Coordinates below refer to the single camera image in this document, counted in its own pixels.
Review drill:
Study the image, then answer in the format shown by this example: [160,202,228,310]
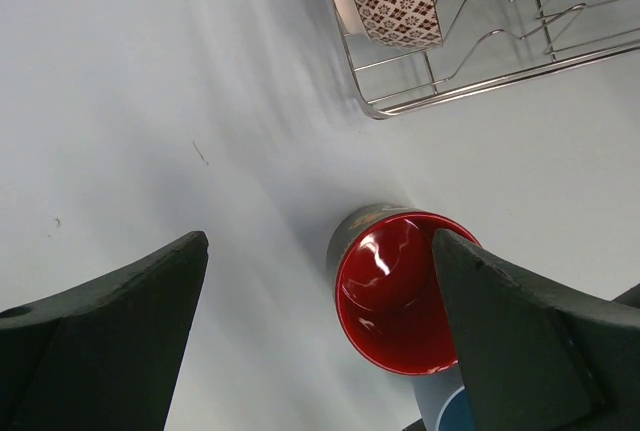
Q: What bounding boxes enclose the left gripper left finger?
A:
[1,231,208,430]

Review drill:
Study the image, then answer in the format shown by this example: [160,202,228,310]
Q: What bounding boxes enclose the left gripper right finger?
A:
[432,230,639,430]

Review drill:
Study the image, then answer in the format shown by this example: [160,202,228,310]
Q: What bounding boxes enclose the steel wire dish rack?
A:
[329,0,639,119]

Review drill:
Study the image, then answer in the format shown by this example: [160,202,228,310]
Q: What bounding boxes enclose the light blue plastic cup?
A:
[411,366,476,431]

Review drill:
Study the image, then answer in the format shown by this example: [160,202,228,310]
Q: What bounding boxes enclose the red and black mug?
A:
[325,203,476,376]

